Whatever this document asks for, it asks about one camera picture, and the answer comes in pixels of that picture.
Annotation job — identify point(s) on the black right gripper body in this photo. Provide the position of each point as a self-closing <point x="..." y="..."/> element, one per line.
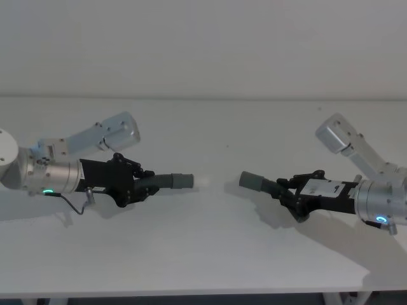
<point x="334" y="197"/>

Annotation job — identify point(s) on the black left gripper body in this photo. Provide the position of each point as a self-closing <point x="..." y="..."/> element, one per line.
<point x="105" y="179"/>

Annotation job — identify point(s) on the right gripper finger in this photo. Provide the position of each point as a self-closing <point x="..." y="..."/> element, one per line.
<point x="295" y="206"/>
<point x="299" y="179"/>

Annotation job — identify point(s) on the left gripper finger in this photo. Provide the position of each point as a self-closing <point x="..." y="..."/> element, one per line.
<point x="140" y="196"/>
<point x="135" y="166"/>

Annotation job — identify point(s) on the white plastic tube connector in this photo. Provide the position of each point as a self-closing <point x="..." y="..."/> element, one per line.
<point x="200" y="181"/>

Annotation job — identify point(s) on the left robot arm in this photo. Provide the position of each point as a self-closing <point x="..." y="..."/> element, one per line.
<point x="54" y="174"/>

